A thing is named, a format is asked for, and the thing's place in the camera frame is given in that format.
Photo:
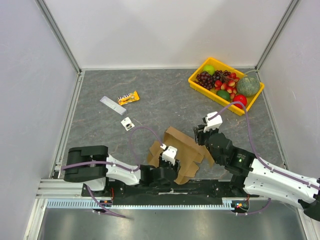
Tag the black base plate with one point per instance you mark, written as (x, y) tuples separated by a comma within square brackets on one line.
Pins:
[(208, 187)]

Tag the yellow candy packet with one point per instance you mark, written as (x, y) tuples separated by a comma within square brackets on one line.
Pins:
[(128, 98)]

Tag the small white plastic block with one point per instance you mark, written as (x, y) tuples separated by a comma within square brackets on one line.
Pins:
[(127, 124)]

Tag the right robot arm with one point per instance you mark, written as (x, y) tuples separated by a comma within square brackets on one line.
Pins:
[(253, 175)]

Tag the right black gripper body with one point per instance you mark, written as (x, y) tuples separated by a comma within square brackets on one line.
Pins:
[(200, 133)]

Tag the green netted melon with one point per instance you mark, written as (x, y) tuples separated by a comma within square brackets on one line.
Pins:
[(248, 86)]

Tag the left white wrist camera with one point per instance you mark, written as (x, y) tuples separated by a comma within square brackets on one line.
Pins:
[(169, 154)]

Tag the purple grape bunch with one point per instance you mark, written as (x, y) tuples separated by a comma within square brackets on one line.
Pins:
[(214, 81)]

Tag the red strawberry cluster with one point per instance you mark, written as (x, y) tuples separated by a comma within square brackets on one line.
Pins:
[(231, 86)]

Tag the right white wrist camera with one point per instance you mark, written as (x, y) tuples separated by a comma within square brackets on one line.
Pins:
[(212, 121)]

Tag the red apple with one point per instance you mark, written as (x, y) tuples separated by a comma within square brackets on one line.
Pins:
[(240, 101)]

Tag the brown cardboard box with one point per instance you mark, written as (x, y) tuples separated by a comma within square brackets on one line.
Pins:
[(189, 154)]

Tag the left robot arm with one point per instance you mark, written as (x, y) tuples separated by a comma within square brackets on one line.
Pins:
[(94, 166)]

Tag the dark green lime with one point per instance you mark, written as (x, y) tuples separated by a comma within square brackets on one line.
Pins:
[(224, 95)]

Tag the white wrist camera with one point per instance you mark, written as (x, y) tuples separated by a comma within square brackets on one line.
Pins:
[(169, 154), (212, 121)]

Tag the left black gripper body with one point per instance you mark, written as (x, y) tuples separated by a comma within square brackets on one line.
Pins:
[(164, 164)]

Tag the light green apple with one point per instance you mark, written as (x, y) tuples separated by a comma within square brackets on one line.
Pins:
[(209, 69)]

